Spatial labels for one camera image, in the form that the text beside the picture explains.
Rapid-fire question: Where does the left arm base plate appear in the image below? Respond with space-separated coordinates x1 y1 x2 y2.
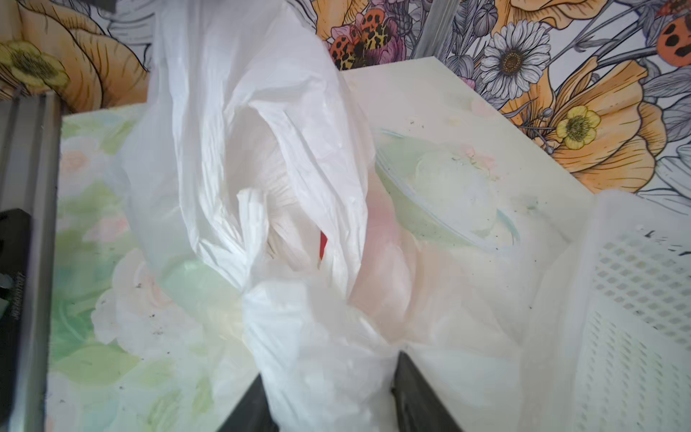
1 208 32 425

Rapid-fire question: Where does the right aluminium corner post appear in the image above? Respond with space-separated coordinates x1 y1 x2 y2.
411 0 460 59

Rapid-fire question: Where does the white perforated plastic basket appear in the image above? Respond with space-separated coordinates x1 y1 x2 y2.
518 191 690 431

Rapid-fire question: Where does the white plastic bag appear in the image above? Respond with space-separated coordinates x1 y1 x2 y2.
91 0 573 432

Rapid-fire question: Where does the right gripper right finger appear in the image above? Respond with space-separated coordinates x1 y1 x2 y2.
390 351 462 432

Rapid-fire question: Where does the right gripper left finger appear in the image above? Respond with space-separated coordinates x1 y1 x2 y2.
217 374 280 432

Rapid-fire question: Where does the pink toy fruit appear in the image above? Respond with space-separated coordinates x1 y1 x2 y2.
319 231 328 260

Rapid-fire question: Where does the aluminium front rail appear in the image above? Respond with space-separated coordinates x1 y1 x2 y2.
1 86 62 431

